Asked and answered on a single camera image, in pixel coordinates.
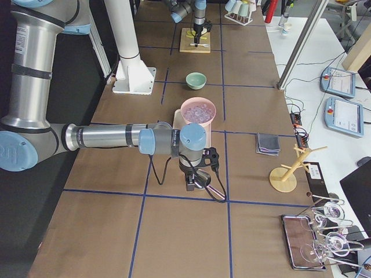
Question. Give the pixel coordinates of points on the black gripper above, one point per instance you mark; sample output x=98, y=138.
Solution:
x=198, y=29
x=187, y=170

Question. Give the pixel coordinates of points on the white plastic spoon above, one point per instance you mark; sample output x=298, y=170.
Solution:
x=200, y=44

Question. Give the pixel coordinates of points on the metal ice scoop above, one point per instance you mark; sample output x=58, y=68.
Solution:
x=203, y=180

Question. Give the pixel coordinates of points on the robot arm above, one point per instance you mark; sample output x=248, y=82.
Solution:
x=180, y=9
x=27, y=138

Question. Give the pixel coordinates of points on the green ceramic bowl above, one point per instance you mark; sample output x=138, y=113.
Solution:
x=196, y=80

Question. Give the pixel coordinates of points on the pink bowl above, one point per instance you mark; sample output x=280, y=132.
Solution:
x=207, y=125

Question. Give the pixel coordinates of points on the yellow plastic knife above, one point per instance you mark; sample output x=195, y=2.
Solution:
x=191, y=34

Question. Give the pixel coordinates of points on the bamboo cutting board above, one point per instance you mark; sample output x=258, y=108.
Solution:
x=185, y=43

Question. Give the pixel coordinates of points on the blue cup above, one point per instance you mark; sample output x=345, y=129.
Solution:
x=229, y=5

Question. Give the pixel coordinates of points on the white cup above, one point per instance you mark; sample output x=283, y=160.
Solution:
x=236, y=7

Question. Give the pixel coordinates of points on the cream plastic tray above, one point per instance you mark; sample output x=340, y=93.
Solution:
x=178, y=121

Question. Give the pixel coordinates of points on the green cup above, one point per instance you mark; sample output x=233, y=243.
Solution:
x=243, y=10

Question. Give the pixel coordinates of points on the folded grey cloth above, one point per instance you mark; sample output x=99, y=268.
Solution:
x=267, y=144

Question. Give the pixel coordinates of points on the red bottle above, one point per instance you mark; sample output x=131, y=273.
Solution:
x=271, y=8

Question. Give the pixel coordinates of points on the paper cup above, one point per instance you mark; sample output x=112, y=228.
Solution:
x=286, y=29

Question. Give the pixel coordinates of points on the wooden mug tree stand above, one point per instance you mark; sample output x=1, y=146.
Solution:
x=282, y=178

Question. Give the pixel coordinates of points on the black power strip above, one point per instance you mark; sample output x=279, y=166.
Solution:
x=301, y=134

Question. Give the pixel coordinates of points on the black metal tray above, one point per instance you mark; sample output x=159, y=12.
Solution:
x=297, y=234

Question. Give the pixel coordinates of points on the far blue teach pendant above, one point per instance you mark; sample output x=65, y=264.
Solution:
x=338, y=82

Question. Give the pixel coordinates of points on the blue teach pendant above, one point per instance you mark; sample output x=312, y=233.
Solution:
x=344, y=116
x=338, y=82

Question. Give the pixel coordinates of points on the upper wine glass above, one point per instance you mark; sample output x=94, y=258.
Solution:
x=328, y=213

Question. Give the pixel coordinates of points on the wine glass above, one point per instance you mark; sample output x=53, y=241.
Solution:
x=328, y=213
x=333, y=248

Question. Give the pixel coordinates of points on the near blue teach pendant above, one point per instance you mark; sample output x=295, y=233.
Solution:
x=344, y=116

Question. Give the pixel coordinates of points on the lower wine glass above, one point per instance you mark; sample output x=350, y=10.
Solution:
x=333, y=248

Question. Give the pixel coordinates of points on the black monitor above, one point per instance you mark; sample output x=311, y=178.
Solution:
x=356, y=187

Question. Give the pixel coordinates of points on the black computer mouse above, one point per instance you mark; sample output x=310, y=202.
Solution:
x=363, y=160

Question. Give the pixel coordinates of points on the white wire cup rack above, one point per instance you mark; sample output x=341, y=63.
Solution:
x=242, y=19

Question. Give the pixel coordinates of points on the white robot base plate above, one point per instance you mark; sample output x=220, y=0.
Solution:
x=136, y=80

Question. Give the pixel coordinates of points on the aluminium frame post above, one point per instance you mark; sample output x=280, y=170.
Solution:
x=308, y=29

